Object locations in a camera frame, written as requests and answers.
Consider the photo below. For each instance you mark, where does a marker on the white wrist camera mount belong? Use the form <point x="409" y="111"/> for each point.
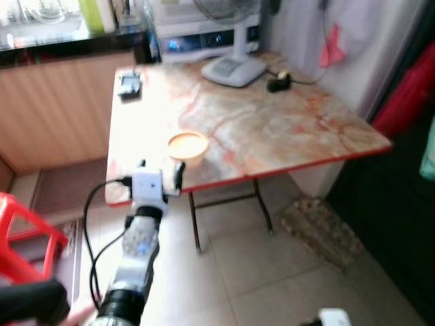
<point x="148" y="185"/>
<point x="333" y="318"/>

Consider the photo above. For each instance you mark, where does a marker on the small black tabletop device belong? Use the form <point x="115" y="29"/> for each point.
<point x="129" y="85"/>

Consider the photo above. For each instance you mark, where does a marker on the white vented appliance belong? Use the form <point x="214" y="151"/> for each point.
<point x="180" y="13"/>

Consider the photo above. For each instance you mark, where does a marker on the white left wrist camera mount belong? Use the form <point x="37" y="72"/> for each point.
<point x="148" y="185"/>

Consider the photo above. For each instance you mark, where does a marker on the small black rounded object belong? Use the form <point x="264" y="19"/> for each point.
<point x="279" y="83"/>

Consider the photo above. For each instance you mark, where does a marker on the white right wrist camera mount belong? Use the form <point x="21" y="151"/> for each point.
<point x="333" y="318"/>

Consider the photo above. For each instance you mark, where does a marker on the pink hanging cloth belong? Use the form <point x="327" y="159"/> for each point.
<point x="332" y="47"/>

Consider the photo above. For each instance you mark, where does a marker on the white plastic bottle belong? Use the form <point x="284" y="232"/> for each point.
<point x="109" y="13"/>

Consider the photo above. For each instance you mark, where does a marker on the red plastic stool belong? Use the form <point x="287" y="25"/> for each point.
<point x="24" y="258"/>

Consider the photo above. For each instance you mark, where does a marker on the wooden cabinet with black counter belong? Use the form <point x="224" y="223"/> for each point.
<point x="54" y="102"/>

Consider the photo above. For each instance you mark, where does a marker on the pale curtain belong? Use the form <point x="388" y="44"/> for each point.
<point x="367" y="41"/>

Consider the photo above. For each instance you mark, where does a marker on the white pedestal fan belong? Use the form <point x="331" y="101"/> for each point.
<point x="234" y="68"/>

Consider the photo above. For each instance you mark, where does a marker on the large red object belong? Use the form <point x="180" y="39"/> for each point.
<point x="408" y="95"/>

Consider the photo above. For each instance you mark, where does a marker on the teal cloth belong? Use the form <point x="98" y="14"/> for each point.
<point x="428" y="156"/>

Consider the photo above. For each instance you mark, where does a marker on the black front player with blue light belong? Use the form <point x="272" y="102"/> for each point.
<point x="204" y="42"/>

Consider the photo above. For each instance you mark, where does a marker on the beige cup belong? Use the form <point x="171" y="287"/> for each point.
<point x="187" y="146"/>

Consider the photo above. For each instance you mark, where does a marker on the woven brown doormat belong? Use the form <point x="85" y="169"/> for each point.
<point x="319" y="227"/>

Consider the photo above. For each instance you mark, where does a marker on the black metal table leg frame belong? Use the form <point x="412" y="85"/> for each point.
<point x="194" y="217"/>

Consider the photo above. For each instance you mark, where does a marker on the black robot body part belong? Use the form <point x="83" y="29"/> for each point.
<point x="30" y="302"/>

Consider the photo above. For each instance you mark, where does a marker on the lime green container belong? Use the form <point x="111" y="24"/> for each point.
<point x="92" y="13"/>

